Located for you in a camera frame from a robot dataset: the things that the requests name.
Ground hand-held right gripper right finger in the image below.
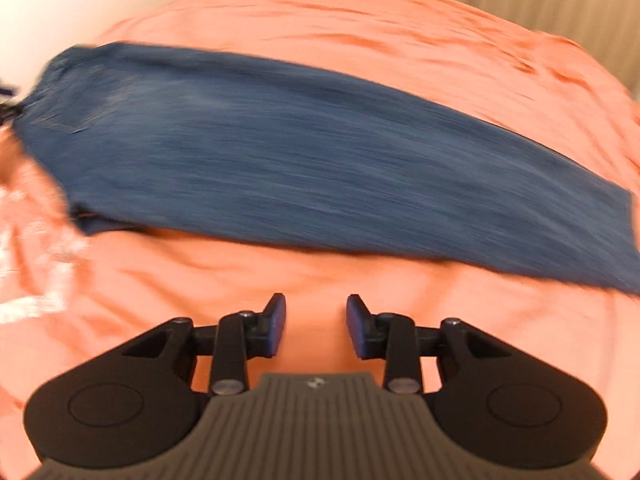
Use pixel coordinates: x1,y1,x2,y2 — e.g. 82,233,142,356
346,294,516,395

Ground blue denim pants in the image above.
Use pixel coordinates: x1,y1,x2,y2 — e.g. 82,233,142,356
12,42,640,295

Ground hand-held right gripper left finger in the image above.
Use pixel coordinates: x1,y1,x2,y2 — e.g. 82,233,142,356
122,293,287,395

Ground orange bed sheet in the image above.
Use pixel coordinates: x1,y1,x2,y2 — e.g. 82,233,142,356
0,0,640,480

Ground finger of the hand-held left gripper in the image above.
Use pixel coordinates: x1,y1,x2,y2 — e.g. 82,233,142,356
0,82,23,124

